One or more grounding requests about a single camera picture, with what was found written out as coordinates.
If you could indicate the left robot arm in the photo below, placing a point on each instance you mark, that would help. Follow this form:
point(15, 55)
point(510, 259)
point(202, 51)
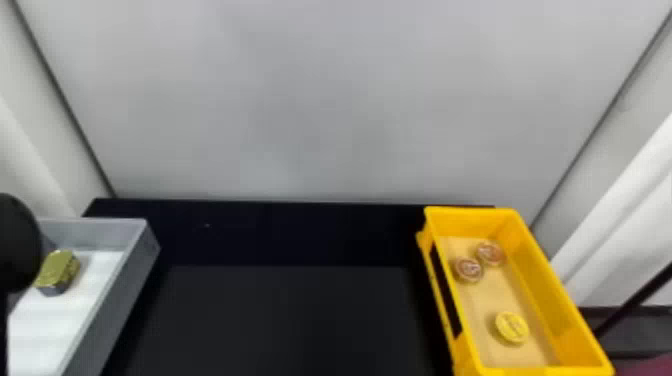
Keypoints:
point(16, 241)

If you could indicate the orange round can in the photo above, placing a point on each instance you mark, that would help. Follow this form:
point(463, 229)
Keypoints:
point(490, 253)
point(468, 269)

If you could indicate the yellow round can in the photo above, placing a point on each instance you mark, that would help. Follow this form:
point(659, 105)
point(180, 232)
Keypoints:
point(511, 327)

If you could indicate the yellow box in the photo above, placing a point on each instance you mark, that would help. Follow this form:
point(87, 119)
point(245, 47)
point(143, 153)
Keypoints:
point(546, 294)

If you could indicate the grey box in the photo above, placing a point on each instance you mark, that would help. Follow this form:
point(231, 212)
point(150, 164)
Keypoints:
point(107, 294)

